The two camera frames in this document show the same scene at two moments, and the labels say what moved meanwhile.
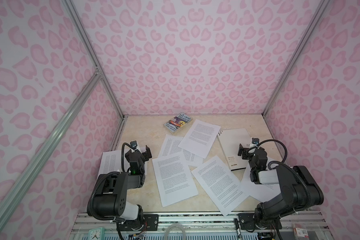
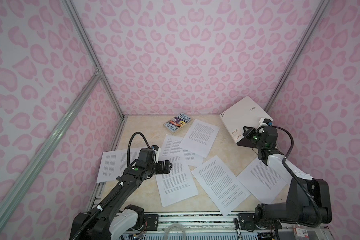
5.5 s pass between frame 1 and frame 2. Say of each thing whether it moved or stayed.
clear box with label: stayed
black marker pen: stayed
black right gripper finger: moved
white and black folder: moved
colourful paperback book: stayed
